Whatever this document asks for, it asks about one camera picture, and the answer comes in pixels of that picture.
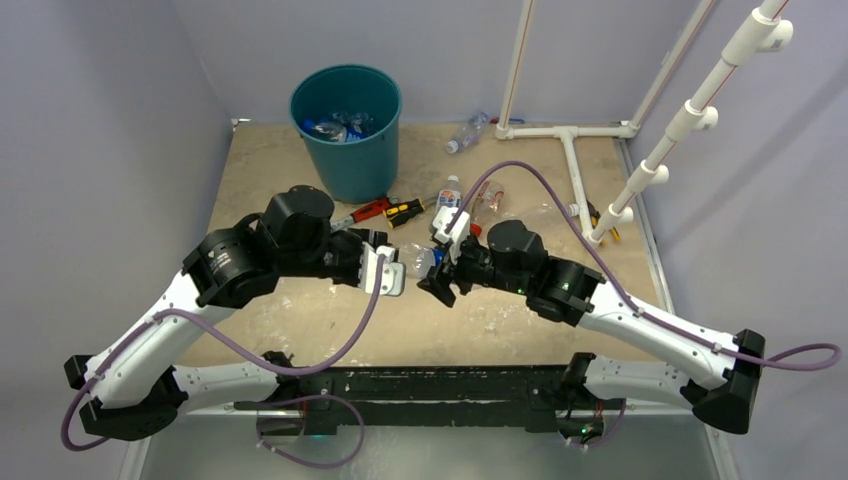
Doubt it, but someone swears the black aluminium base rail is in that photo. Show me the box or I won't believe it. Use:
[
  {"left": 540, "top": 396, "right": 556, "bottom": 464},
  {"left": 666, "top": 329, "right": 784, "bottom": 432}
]
[{"left": 135, "top": 360, "right": 717, "bottom": 439}]

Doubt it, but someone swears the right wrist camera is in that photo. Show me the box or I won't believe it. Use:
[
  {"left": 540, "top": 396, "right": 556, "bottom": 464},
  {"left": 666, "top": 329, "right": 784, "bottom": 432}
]
[{"left": 430, "top": 206, "right": 470, "bottom": 263}]

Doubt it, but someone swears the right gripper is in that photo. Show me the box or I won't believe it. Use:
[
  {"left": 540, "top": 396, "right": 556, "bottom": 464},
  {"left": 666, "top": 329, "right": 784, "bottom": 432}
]
[{"left": 417, "top": 234, "right": 529, "bottom": 308}]

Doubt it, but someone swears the white PVC pipe frame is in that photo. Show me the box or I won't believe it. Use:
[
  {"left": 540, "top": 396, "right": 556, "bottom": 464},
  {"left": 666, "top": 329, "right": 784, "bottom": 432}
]
[{"left": 495, "top": 0, "right": 795, "bottom": 251}]

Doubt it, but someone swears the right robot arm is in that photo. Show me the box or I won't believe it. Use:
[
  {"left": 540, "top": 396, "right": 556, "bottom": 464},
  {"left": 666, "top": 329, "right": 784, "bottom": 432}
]
[{"left": 418, "top": 208, "right": 765, "bottom": 435}]

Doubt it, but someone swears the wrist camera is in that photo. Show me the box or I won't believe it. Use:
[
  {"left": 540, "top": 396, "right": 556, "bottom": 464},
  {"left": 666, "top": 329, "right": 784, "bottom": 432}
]
[
  {"left": 358, "top": 243, "right": 406, "bottom": 297},
  {"left": 430, "top": 206, "right": 470, "bottom": 263}
]

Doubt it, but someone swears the red-cap clear bottle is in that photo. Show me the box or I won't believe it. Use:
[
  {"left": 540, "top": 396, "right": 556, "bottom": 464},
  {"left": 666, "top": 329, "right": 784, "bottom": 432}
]
[{"left": 470, "top": 180, "right": 505, "bottom": 237}]

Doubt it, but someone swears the clear bottle by back wall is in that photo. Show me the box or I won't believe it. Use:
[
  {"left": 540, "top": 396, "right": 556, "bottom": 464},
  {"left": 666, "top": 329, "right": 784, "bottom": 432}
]
[{"left": 445, "top": 111, "right": 491, "bottom": 154}]

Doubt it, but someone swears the purple cable loop under rail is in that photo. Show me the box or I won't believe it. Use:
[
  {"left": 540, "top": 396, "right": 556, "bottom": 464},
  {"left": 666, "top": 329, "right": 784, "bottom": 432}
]
[{"left": 254, "top": 394, "right": 367, "bottom": 472}]

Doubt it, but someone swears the red-handled adjustable wrench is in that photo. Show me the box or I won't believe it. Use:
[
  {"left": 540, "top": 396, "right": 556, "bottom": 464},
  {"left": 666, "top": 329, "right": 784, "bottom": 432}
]
[{"left": 330, "top": 196, "right": 399, "bottom": 232}]

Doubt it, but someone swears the small Pepsi bottle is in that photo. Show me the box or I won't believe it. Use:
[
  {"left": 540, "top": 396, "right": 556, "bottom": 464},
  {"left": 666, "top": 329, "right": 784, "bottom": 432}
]
[
  {"left": 398, "top": 243, "right": 445, "bottom": 280},
  {"left": 302, "top": 119, "right": 366, "bottom": 143}
]

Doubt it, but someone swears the yellow tool by pipe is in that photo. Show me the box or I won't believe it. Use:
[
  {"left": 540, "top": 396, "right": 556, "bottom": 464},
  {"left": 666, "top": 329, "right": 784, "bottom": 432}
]
[{"left": 588, "top": 206, "right": 624, "bottom": 244}]

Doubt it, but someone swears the yellow black handled screwdriver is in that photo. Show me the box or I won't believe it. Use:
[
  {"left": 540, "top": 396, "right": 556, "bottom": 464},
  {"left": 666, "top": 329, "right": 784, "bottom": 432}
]
[{"left": 383, "top": 196, "right": 438, "bottom": 228}]

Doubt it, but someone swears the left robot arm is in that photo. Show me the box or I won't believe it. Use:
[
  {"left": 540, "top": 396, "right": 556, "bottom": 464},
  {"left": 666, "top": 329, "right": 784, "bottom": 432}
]
[{"left": 64, "top": 185, "right": 406, "bottom": 445}]

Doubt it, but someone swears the white-label clear bottle white cap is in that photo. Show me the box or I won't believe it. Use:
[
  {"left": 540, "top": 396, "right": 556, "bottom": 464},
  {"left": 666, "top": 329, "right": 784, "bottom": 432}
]
[{"left": 428, "top": 175, "right": 462, "bottom": 234}]

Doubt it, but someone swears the clear bottle near pipe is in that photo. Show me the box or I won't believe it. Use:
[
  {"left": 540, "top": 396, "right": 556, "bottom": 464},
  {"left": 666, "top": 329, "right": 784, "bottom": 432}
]
[{"left": 502, "top": 203, "right": 568, "bottom": 234}]

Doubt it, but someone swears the teal plastic bin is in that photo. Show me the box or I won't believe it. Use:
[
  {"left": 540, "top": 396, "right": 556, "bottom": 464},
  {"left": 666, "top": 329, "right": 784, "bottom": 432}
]
[{"left": 289, "top": 64, "right": 402, "bottom": 204}]

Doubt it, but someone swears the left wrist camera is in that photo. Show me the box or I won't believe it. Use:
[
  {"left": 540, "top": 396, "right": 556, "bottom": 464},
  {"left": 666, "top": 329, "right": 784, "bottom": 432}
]
[{"left": 358, "top": 243, "right": 406, "bottom": 297}]

